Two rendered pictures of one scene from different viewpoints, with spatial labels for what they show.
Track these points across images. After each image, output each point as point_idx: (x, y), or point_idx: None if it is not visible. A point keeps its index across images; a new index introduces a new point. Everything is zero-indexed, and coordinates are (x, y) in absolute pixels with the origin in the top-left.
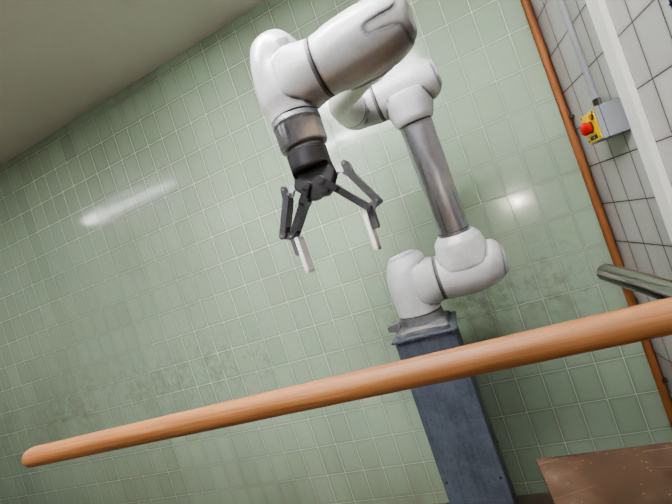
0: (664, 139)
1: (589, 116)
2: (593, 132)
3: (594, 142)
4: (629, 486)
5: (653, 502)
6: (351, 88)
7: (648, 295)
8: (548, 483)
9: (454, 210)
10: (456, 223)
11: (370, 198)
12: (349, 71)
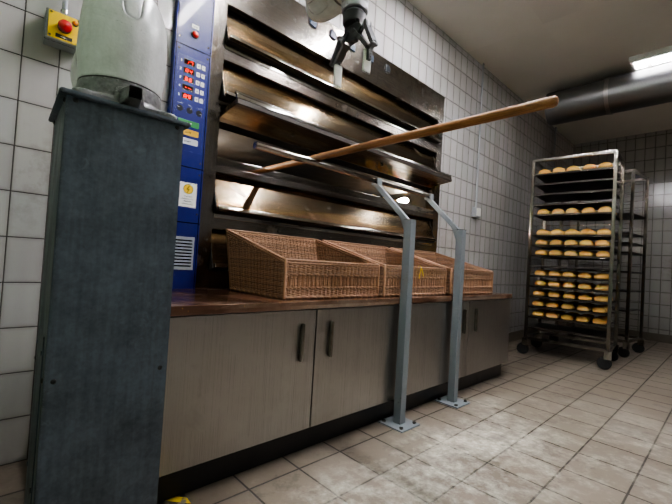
0: None
1: (77, 23)
2: (66, 34)
3: (57, 39)
4: (176, 298)
5: (190, 297)
6: (331, 9)
7: (287, 155)
8: (186, 305)
9: None
10: None
11: (337, 63)
12: (338, 14)
